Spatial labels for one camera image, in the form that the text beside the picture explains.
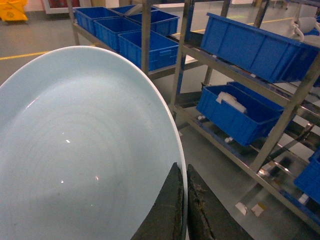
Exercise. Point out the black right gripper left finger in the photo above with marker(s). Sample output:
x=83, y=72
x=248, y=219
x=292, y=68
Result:
x=164, y=220

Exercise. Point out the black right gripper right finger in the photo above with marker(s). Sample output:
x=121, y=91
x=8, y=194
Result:
x=207, y=218

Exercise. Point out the light blue round plate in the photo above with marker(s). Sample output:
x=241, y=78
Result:
x=86, y=143

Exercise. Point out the stainless steel shelf rack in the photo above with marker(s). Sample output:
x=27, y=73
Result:
x=286, y=162

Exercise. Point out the blue bin lower shelf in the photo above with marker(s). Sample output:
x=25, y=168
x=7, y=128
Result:
x=241, y=113

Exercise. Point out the blue bin shelf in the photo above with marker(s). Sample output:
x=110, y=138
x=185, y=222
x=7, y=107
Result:
x=269, y=56
x=241, y=113

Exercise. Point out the blue bin upper shelf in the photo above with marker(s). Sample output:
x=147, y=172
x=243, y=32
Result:
x=269, y=56

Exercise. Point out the blue crate front far rack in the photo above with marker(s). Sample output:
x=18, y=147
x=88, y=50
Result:
x=162, y=50

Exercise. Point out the blue crate rack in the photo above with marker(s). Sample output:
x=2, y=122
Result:
x=85, y=17
x=108, y=30
x=163, y=23
x=162, y=50

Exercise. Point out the blue crate right far rack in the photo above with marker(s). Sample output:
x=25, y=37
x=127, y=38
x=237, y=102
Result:
x=163, y=23

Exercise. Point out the blue crate middle far rack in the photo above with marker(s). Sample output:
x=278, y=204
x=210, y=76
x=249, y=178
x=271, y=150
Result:
x=108, y=30

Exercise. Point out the blue crate back far rack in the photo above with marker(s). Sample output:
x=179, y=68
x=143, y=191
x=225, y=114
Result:
x=85, y=17

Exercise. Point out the yellow mop bucket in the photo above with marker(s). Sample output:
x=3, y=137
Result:
x=13, y=10

